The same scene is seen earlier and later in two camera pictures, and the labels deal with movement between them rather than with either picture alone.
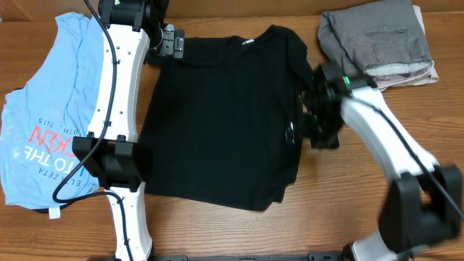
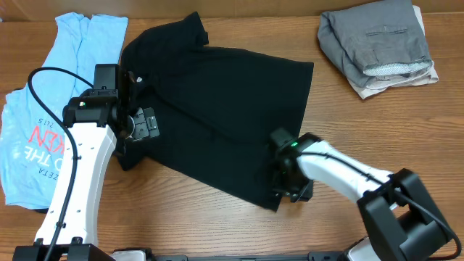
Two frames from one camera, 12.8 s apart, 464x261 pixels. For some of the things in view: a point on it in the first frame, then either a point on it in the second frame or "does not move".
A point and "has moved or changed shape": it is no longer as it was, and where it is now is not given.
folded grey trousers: x=379 y=38 does not move
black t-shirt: x=222 y=125 has moved or changed shape
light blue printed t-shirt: x=41 y=118 does not move
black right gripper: x=332 y=138 -> x=304 y=194
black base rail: x=313 y=257 does not move
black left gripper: x=173 y=41 -> x=146 y=125
